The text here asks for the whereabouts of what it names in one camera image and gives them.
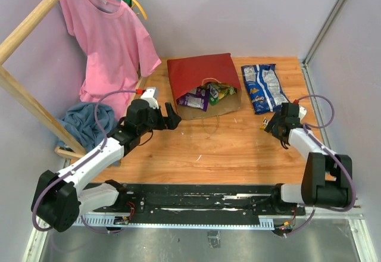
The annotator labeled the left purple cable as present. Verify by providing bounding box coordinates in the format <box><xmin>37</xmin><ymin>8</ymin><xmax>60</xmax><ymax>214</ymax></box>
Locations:
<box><xmin>31</xmin><ymin>88</ymin><xmax>138</xmax><ymax>235</ymax></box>

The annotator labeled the blue cloth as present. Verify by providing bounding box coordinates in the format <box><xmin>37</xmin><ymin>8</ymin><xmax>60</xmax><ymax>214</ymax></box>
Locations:
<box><xmin>57</xmin><ymin>102</ymin><xmax>117</xmax><ymax>152</ymax></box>

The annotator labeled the wooden clothes rack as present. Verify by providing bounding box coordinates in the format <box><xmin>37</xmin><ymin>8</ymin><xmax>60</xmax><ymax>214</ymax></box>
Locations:
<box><xmin>0</xmin><ymin>0</ymin><xmax>149</xmax><ymax>160</ymax></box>

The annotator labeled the pink t-shirt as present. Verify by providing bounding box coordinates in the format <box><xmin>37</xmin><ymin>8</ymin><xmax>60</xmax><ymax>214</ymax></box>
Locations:
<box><xmin>60</xmin><ymin>0</ymin><xmax>161</xmax><ymax>118</ymax></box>

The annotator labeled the yellow M&M's packet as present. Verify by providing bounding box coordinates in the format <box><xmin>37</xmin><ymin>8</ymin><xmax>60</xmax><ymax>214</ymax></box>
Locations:
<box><xmin>260</xmin><ymin>117</ymin><xmax>268</xmax><ymax>130</ymax></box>

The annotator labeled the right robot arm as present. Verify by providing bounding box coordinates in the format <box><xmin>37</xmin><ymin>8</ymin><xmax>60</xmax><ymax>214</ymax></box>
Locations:
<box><xmin>265</xmin><ymin>102</ymin><xmax>356</xmax><ymax>214</ymax></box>

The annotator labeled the aluminium frame post right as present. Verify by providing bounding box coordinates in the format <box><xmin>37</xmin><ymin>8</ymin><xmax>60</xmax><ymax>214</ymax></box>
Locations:
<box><xmin>301</xmin><ymin>0</ymin><xmax>347</xmax><ymax>68</ymax></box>

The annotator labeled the blue Doritos chip bag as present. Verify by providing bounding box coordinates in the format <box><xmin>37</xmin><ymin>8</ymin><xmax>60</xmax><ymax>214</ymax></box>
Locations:
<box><xmin>241</xmin><ymin>64</ymin><xmax>289</xmax><ymax>115</ymax></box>

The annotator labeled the green snack packet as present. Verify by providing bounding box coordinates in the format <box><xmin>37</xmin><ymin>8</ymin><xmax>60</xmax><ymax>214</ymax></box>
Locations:
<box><xmin>207</xmin><ymin>82</ymin><xmax>236</xmax><ymax>105</ymax></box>

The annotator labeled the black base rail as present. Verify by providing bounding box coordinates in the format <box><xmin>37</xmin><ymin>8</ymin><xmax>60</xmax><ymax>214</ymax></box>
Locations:
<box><xmin>71</xmin><ymin>181</ymin><xmax>367</xmax><ymax>230</ymax></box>

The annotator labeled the red paper bag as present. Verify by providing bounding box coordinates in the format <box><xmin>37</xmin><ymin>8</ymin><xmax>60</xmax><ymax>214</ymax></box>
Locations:
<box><xmin>167</xmin><ymin>53</ymin><xmax>242</xmax><ymax>134</ymax></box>

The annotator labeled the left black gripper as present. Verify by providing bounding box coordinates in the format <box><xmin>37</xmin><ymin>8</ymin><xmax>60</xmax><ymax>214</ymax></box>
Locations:
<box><xmin>138</xmin><ymin>102</ymin><xmax>181</xmax><ymax>135</ymax></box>

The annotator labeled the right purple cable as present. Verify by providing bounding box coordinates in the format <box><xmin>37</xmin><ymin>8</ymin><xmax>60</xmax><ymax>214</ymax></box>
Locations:
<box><xmin>282</xmin><ymin>93</ymin><xmax>358</xmax><ymax>239</ymax></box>

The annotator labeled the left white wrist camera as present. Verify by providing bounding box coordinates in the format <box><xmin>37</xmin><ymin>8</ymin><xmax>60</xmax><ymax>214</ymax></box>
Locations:
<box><xmin>140</xmin><ymin>87</ymin><xmax>160</xmax><ymax>110</ymax></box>

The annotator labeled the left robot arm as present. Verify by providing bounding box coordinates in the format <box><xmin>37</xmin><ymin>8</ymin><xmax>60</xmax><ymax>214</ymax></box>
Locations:
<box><xmin>31</xmin><ymin>99</ymin><xmax>182</xmax><ymax>232</ymax></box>

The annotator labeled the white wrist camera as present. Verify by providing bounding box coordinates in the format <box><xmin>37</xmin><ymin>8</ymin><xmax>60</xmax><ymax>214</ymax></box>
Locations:
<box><xmin>140</xmin><ymin>87</ymin><xmax>160</xmax><ymax>110</ymax></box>
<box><xmin>293</xmin><ymin>99</ymin><xmax>307</xmax><ymax>121</ymax></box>

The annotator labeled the purple snack packet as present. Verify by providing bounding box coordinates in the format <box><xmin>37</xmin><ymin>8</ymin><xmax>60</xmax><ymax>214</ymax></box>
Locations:
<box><xmin>176</xmin><ymin>86</ymin><xmax>210</xmax><ymax>112</ymax></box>

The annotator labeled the purple cable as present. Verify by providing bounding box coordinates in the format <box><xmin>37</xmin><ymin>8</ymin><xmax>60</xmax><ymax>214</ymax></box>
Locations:
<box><xmin>31</xmin><ymin>88</ymin><xmax>138</xmax><ymax>235</ymax></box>
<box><xmin>282</xmin><ymin>93</ymin><xmax>358</xmax><ymax>239</ymax></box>

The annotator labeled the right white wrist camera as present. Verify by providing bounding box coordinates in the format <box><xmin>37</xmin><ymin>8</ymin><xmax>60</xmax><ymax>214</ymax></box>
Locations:
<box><xmin>293</xmin><ymin>99</ymin><xmax>307</xmax><ymax>121</ymax></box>

